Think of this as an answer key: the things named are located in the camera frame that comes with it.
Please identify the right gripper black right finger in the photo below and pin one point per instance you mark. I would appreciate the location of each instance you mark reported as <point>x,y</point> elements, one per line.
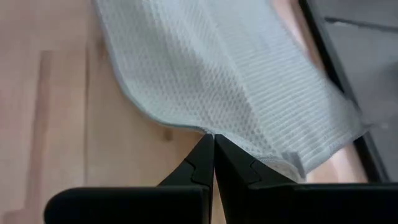
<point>295,205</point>

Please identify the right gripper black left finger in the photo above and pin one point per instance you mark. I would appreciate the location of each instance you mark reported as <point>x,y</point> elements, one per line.
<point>124,205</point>

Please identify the white waffle weave towel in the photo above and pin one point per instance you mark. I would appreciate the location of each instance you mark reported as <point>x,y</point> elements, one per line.
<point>217,77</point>

